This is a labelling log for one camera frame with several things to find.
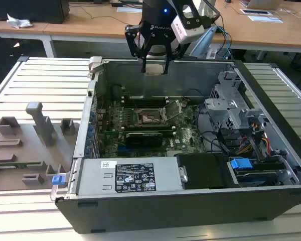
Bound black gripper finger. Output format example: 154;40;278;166
124;23;156;74
163;38;189;75

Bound silver topped CPU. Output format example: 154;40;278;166
144;63;166;76

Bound black RAM slot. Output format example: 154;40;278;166
123;103;168;108
124;124;176;129
124;127;176;131
125;132;177;138
122;98;168;102
122;96;168;100
123;101;168;105

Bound CPU socket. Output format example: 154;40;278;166
136;107;170;127

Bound white paper sheet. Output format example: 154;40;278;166
247;15;283;24
116;7;143;14

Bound pale blue teach pendant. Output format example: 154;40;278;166
189;26;218;58

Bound wooden desk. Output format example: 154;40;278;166
0;1;143;59
210;0;301;61

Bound metal drive cage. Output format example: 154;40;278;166
204;71;269;133

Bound green motherboard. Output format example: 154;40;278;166
95;95;209;159

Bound black graphics card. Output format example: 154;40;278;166
125;132;164;149

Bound white framed tablet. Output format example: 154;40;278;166
240;9;273;16

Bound silver laptop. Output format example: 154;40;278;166
246;0;283;10

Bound black computer tower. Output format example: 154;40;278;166
0;0;71;25

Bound crumpled white paper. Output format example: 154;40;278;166
6;13;34;29

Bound black plastic shroud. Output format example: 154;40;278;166
177;153;233;189

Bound hard disk in blue carrier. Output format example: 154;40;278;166
228;157;288;188

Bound grey power supply unit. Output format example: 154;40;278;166
76;157;184;197

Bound grey parts rack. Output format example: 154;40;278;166
0;101;81;192

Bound black grey PC case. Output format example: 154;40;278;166
54;56;301;235

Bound blue case latch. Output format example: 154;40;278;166
51;175;67;187

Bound green RAM stick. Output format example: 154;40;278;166
0;162;43;169

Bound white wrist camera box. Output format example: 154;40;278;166
171;14;206;41

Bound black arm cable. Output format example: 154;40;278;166
202;0;225;33

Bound blue cable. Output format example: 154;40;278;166
215;24;233;61

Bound yellow red wire bundle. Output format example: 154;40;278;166
237;122;271;156

